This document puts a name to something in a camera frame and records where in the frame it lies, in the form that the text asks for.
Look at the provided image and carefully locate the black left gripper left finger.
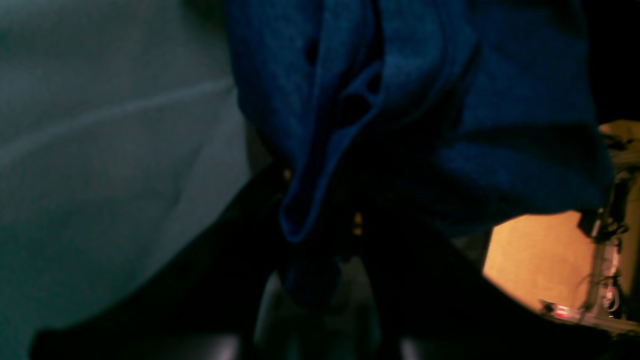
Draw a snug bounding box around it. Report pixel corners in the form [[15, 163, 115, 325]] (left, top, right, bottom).
[[30, 162, 287, 360]]

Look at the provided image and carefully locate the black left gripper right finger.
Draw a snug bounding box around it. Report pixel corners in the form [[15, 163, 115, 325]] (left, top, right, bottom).
[[352, 206, 614, 360]]

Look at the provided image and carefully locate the blue t-shirt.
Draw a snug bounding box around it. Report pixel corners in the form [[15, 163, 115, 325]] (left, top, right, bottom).
[[225, 0, 616, 308]]

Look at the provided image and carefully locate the teal table cloth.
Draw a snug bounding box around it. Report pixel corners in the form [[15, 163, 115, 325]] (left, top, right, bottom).
[[0, 0, 270, 360]]

